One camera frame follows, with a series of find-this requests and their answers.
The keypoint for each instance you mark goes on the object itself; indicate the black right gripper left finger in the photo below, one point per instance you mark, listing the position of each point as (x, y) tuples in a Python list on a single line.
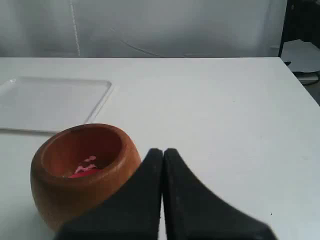
[(132, 213)]

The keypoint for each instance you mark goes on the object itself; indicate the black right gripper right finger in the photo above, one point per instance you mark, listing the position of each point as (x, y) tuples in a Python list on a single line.
[(193, 212)]

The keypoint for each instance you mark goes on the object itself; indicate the red item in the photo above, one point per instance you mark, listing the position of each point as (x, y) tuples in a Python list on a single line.
[(85, 168)]

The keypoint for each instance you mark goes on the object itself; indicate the brown wooden mortar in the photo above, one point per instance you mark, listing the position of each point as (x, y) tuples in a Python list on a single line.
[(59, 198)]

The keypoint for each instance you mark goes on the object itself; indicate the white rectangular plastic tray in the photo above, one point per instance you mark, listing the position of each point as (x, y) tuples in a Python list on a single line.
[(51, 105)]

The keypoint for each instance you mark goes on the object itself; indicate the white backdrop curtain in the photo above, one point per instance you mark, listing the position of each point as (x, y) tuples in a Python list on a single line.
[(141, 28)]

